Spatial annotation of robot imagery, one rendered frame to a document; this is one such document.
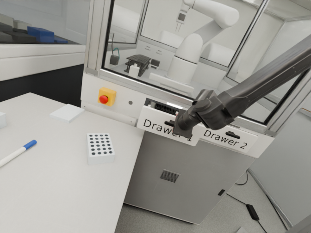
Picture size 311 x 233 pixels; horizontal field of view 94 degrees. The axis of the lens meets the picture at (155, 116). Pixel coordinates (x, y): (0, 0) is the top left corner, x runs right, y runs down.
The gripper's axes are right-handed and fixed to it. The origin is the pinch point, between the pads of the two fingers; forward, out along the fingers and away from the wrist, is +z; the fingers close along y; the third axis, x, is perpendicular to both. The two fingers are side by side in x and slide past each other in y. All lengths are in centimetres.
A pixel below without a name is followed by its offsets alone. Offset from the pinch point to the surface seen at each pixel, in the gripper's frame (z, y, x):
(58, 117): 6, -9, 50
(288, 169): 89, 24, -155
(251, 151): 14.0, 4.8, -46.3
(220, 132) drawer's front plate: 8.6, 7.7, -24.1
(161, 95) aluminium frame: 3.7, 14.8, 10.5
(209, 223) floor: 80, -46, -65
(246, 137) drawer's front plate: 6.7, 9.3, -37.6
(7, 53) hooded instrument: 4, 11, 83
